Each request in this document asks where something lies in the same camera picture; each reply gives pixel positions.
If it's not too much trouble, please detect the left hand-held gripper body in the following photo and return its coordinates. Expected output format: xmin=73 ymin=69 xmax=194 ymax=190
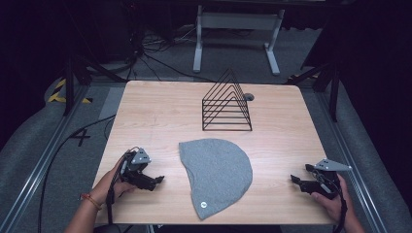
xmin=120 ymin=147 xmax=158 ymax=192

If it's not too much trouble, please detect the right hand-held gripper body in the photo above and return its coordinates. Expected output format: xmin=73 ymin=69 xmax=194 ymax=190
xmin=302 ymin=157 xmax=353 ymax=200

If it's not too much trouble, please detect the person's right hand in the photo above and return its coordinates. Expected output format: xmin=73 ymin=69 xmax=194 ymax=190
xmin=310 ymin=174 xmax=353 ymax=225

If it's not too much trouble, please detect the person's left hand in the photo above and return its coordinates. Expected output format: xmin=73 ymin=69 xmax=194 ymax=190
xmin=91 ymin=154 xmax=138 ymax=207

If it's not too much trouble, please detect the grey knit beanie hat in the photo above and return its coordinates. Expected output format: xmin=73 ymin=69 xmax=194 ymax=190
xmin=178 ymin=138 xmax=254 ymax=221

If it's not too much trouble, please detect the black tripod stand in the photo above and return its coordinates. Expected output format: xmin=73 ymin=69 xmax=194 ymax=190
xmin=284 ymin=62 xmax=342 ymax=123
xmin=62 ymin=53 xmax=128 ymax=117

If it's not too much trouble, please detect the yellow black floor tape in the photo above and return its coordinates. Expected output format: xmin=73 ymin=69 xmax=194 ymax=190
xmin=47 ymin=78 xmax=94 ymax=105

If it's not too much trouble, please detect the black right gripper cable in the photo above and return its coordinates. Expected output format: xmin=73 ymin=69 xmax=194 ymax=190
xmin=312 ymin=169 xmax=349 ymax=233

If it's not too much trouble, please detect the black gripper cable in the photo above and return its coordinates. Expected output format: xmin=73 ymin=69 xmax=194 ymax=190
xmin=105 ymin=148 xmax=141 ymax=225
xmin=312 ymin=169 xmax=349 ymax=233

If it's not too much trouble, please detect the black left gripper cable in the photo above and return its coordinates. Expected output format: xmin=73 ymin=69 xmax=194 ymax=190
xmin=105 ymin=148 xmax=141 ymax=225

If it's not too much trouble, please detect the aluminium floor rail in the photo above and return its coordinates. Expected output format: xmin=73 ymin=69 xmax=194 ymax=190
xmin=314 ymin=91 xmax=391 ymax=233
xmin=0 ymin=84 xmax=89 ymax=233

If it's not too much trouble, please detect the orange bracelet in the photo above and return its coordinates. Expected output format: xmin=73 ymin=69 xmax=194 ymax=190
xmin=80 ymin=192 xmax=103 ymax=212

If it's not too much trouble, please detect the black floor cable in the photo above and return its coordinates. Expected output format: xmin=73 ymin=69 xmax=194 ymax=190
xmin=37 ymin=114 xmax=117 ymax=233

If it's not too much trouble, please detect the black wire triangular rack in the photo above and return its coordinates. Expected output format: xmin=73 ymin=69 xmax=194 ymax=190
xmin=201 ymin=67 xmax=254 ymax=132

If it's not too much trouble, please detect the bundle of floor cables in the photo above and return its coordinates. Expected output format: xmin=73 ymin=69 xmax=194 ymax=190
xmin=125 ymin=23 xmax=216 ymax=83

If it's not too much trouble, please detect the grey metal table frame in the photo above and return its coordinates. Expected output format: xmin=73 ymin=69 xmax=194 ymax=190
xmin=192 ymin=4 xmax=287 ymax=77

